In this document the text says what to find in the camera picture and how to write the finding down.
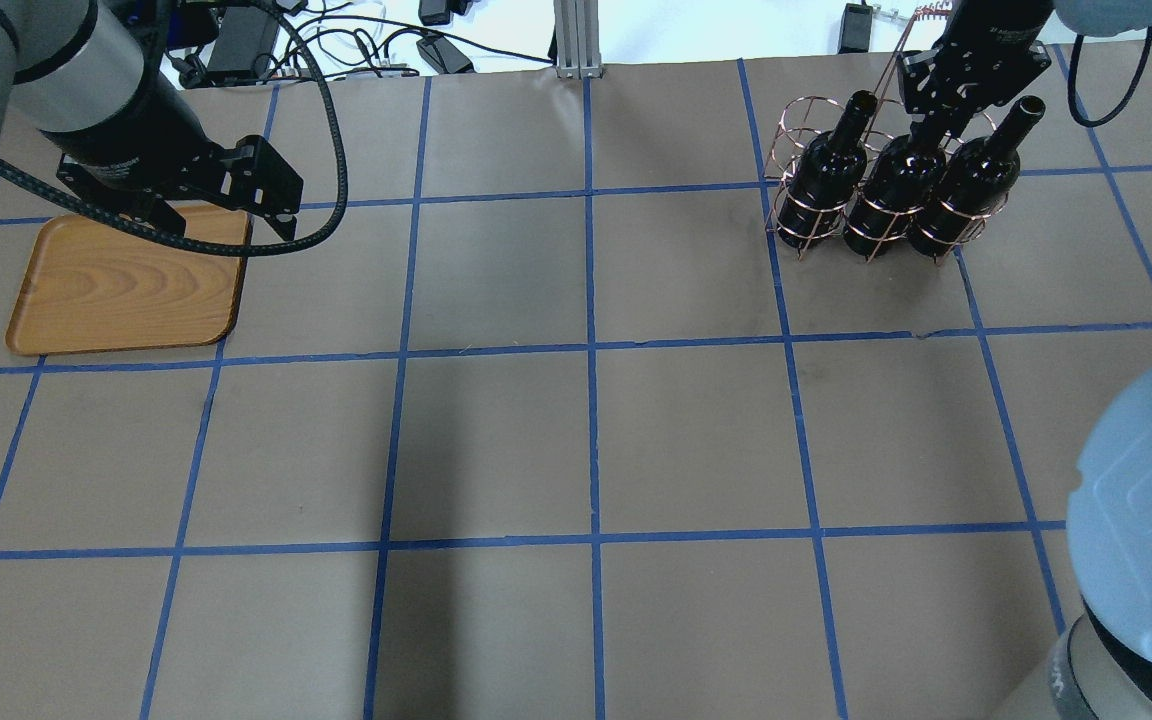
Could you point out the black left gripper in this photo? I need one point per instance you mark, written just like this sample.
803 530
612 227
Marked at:
124 138

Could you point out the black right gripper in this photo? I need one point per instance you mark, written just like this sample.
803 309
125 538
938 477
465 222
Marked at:
996 28

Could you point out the dark wine bottle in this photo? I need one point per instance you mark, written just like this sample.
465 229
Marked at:
978 178
826 177
900 183

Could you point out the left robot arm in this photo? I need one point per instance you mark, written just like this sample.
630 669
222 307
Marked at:
89 122

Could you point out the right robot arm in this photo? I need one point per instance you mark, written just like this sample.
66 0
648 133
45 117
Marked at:
1101 666

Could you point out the wooden tray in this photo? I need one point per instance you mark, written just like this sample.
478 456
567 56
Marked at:
89 289

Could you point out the black power adapter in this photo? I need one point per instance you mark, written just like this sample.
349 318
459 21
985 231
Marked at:
243 50

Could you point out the copper wire bottle basket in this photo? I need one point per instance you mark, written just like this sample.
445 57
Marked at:
1006 22

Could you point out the aluminium frame post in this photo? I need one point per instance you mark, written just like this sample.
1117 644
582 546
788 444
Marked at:
578 51

